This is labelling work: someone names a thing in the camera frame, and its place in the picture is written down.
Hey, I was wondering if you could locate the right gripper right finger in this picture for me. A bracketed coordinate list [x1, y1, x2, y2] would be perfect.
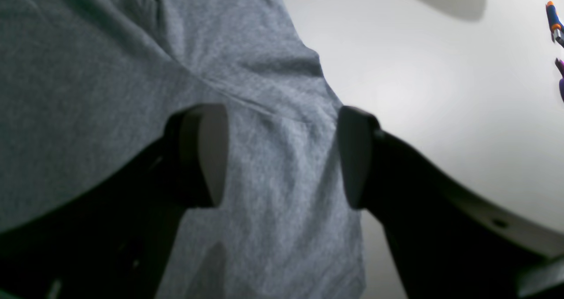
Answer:
[337, 106, 564, 299]

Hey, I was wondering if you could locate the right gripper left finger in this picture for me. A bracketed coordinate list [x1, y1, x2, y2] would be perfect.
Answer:
[0, 103, 229, 299]

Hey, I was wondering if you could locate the grey T-shirt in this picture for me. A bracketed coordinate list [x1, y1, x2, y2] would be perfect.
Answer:
[1, 0, 365, 299]

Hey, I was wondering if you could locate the purple tool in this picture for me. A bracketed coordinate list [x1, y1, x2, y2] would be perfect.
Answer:
[554, 58, 564, 103]

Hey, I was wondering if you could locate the orange blue hand tool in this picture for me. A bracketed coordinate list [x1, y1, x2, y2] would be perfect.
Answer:
[545, 1, 564, 48]

